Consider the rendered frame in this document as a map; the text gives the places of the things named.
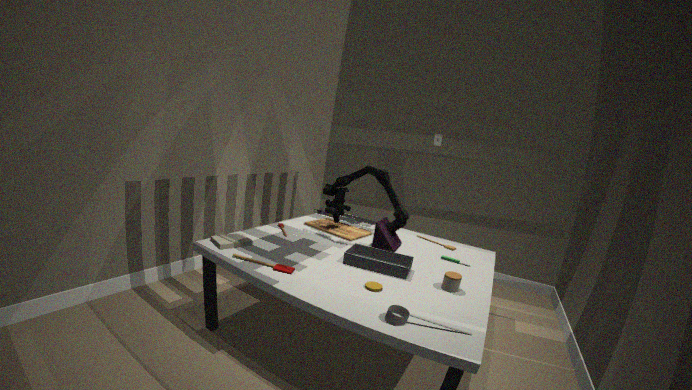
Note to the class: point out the yellow flat disc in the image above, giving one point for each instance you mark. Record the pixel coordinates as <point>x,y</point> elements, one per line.
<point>373,286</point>

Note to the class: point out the tan wooden spoon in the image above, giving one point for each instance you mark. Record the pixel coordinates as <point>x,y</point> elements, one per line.
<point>445,246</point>

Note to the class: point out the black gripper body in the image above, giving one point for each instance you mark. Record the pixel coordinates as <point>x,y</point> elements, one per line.
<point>338,206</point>

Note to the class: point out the red spatula with wooden handle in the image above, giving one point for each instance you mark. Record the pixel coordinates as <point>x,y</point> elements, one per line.
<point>277,267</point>

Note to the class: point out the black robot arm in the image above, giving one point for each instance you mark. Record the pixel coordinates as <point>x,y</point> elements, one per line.
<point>401,215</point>

